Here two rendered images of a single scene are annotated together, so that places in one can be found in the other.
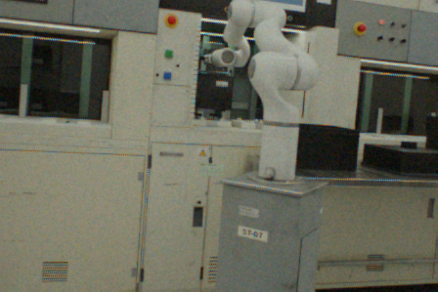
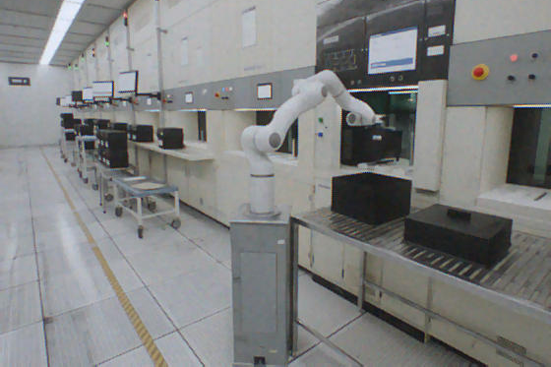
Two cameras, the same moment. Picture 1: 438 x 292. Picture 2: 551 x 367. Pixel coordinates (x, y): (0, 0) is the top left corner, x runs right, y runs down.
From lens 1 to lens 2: 1.97 m
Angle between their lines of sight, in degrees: 66
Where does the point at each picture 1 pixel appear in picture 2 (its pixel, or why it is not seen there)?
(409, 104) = not seen: outside the picture
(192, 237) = (336, 246)
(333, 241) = (451, 299)
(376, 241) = (512, 327)
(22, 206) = not seen: hidden behind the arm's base
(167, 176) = (323, 201)
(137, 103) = (307, 152)
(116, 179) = (300, 197)
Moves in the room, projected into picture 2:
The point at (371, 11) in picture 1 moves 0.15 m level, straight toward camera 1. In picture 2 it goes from (497, 47) to (464, 46)
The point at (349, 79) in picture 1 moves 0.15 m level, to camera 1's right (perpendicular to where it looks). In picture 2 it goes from (468, 132) to (502, 134)
